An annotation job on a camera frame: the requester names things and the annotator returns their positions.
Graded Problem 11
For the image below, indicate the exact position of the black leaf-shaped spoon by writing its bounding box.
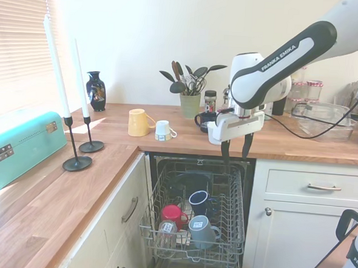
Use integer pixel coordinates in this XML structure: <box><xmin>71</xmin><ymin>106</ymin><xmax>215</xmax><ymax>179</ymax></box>
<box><xmin>157</xmin><ymin>70</ymin><xmax>186</xmax><ymax>94</ymax></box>

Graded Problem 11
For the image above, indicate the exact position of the black mug with logo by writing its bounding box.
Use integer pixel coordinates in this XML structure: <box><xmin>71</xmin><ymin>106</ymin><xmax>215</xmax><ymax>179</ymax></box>
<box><xmin>193</xmin><ymin>110</ymin><xmax>219</xmax><ymax>135</ymax></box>

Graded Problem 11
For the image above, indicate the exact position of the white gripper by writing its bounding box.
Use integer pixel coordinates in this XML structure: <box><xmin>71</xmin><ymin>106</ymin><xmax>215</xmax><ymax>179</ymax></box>
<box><xmin>212</xmin><ymin>108</ymin><xmax>266</xmax><ymax>165</ymax></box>

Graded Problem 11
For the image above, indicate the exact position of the metal bar drawer handle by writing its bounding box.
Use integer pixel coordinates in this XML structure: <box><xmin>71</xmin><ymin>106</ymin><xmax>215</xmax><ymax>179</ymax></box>
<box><xmin>121</xmin><ymin>196</ymin><xmax>139</xmax><ymax>224</ymax></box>

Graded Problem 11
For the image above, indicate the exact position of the clear glass baking dish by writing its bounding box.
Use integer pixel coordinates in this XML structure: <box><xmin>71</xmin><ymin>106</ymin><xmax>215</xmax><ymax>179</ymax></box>
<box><xmin>289</xmin><ymin>100</ymin><xmax>358</xmax><ymax>145</ymax></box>

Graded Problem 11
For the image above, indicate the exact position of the black round ladle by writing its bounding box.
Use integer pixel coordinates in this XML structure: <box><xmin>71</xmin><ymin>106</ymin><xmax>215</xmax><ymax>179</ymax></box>
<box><xmin>169</xmin><ymin>80</ymin><xmax>187</xmax><ymax>96</ymax></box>

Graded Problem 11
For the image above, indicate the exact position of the teal metal bread box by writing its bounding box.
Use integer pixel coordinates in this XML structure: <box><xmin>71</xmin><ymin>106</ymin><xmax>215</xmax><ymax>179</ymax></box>
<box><xmin>0</xmin><ymin>108</ymin><xmax>70</xmax><ymax>198</ymax></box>

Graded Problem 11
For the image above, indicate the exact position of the white window blind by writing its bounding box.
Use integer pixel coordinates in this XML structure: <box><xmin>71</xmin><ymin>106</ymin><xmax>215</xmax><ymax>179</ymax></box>
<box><xmin>0</xmin><ymin>0</ymin><xmax>67</xmax><ymax>125</ymax></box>

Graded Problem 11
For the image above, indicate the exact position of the navy vase with gold print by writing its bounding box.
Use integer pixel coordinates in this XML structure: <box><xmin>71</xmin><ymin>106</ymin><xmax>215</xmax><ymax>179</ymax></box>
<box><xmin>84</xmin><ymin>70</ymin><xmax>109</xmax><ymax>113</ymax></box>

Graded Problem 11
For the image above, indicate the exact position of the clear drinking glass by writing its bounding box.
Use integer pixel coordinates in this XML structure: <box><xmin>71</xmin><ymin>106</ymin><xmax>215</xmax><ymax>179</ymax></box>
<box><xmin>154</xmin><ymin>218</ymin><xmax>179</xmax><ymax>259</ymax></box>

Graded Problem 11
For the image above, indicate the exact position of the red mug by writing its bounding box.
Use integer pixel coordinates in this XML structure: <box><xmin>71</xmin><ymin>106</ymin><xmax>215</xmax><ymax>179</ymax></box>
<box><xmin>160</xmin><ymin>203</ymin><xmax>191</xmax><ymax>231</ymax></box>

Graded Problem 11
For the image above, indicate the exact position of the short black candle holder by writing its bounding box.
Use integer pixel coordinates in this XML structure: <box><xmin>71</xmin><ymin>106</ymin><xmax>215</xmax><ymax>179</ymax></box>
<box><xmin>78</xmin><ymin>115</ymin><xmax>107</xmax><ymax>155</ymax></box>

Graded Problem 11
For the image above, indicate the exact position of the white corner cabinet with drawers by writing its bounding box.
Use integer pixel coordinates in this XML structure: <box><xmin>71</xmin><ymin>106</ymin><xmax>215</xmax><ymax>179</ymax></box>
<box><xmin>53</xmin><ymin>146</ymin><xmax>161</xmax><ymax>268</ymax></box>

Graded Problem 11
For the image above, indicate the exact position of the tall white candle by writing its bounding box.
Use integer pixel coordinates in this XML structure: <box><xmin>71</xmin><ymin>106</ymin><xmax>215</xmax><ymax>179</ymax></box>
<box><xmin>37</xmin><ymin>13</ymin><xmax>78</xmax><ymax>119</ymax></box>

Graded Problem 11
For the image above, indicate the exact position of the black cable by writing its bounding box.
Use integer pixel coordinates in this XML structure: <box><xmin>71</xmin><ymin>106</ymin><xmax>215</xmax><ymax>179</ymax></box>
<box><xmin>262</xmin><ymin>69</ymin><xmax>358</xmax><ymax>143</ymax></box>

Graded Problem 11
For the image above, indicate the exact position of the shorter white candle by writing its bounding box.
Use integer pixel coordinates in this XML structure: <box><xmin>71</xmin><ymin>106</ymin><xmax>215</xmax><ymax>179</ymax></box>
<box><xmin>68</xmin><ymin>38</ymin><xmax>95</xmax><ymax>118</ymax></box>

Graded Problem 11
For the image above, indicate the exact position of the black cylindrical grinder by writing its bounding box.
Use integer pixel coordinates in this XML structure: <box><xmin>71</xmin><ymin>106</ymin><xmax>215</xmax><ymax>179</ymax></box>
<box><xmin>271</xmin><ymin>96</ymin><xmax>288</xmax><ymax>117</ymax></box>

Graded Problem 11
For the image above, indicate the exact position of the green utensil pot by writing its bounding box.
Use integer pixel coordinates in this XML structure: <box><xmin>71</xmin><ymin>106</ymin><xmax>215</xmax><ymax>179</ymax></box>
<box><xmin>178</xmin><ymin>92</ymin><xmax>202</xmax><ymax>121</ymax></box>

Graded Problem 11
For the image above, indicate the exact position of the plain white cup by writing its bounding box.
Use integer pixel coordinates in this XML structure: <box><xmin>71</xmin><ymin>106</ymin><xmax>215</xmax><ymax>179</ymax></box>
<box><xmin>206</xmin><ymin>121</ymin><xmax>225</xmax><ymax>146</ymax></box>

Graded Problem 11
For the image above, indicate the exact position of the grey mug with IKEA label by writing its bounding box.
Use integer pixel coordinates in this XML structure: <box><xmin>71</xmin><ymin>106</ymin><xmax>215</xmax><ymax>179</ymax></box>
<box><xmin>186</xmin><ymin>213</ymin><xmax>223</xmax><ymax>251</ymax></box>

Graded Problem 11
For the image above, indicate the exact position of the black clamp handle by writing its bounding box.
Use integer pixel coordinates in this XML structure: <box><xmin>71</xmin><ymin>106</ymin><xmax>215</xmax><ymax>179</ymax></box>
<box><xmin>334</xmin><ymin>207</ymin><xmax>358</xmax><ymax>243</ymax></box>

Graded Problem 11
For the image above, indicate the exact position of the coffee jar with black lid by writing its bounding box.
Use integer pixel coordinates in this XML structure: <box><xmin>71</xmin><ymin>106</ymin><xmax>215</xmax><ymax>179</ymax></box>
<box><xmin>203</xmin><ymin>89</ymin><xmax>218</xmax><ymax>115</ymax></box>

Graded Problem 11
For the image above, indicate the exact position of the small white patterned cup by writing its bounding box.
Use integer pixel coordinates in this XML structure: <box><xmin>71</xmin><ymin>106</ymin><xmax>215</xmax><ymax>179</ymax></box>
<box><xmin>154</xmin><ymin>119</ymin><xmax>179</xmax><ymax>143</ymax></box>

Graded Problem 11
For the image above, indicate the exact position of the curved metal drawer handle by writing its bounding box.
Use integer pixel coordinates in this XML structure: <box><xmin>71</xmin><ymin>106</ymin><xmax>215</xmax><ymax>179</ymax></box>
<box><xmin>306</xmin><ymin>183</ymin><xmax>343</xmax><ymax>193</ymax></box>

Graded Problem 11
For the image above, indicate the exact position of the yellow mug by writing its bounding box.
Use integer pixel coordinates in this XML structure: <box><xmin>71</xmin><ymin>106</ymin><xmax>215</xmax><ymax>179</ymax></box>
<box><xmin>127</xmin><ymin>107</ymin><xmax>158</xmax><ymax>138</ymax></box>

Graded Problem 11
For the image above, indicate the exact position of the long black spoon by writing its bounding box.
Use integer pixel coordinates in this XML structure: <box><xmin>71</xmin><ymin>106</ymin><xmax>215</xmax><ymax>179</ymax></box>
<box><xmin>203</xmin><ymin>63</ymin><xmax>229</xmax><ymax>81</ymax></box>

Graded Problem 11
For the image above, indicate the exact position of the navy blue mug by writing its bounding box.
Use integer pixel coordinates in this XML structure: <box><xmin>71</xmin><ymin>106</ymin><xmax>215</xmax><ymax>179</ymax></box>
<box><xmin>187</xmin><ymin>189</ymin><xmax>219</xmax><ymax>219</ymax></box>

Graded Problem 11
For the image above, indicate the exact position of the metal whisk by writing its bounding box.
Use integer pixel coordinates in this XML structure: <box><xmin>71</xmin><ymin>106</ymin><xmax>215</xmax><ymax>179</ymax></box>
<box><xmin>184</xmin><ymin>74</ymin><xmax>206</xmax><ymax>97</ymax></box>

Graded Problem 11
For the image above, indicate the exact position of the wooden spoon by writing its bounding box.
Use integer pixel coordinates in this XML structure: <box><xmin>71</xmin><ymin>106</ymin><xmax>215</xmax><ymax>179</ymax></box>
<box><xmin>170</xmin><ymin>60</ymin><xmax>184</xmax><ymax>84</ymax></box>

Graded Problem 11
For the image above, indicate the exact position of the black slotted spatula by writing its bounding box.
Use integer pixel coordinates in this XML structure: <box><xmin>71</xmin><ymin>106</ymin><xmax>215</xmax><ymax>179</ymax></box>
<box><xmin>191</xmin><ymin>65</ymin><xmax>209</xmax><ymax>84</ymax></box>

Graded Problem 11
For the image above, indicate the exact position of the white cabinet with metal knob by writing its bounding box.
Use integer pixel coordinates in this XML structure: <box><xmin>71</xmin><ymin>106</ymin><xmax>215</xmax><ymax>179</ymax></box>
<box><xmin>242</xmin><ymin>158</ymin><xmax>358</xmax><ymax>268</ymax></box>

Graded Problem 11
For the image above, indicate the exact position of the tall black candle holder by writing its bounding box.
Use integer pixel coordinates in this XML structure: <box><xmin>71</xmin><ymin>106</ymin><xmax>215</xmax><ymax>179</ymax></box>
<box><xmin>60</xmin><ymin>115</ymin><xmax>96</xmax><ymax>174</ymax></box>

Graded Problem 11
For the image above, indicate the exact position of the glass jar red checked lid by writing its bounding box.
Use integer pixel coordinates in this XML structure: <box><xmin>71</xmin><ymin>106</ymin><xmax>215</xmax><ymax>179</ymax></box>
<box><xmin>305</xmin><ymin>79</ymin><xmax>325</xmax><ymax>102</ymax></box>
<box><xmin>289</xmin><ymin>81</ymin><xmax>308</xmax><ymax>103</ymax></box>

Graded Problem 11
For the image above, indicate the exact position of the wire dishwasher rack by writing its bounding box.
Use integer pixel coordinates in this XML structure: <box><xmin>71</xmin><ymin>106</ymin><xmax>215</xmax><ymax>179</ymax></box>
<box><xmin>137</xmin><ymin>157</ymin><xmax>251</xmax><ymax>265</ymax></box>

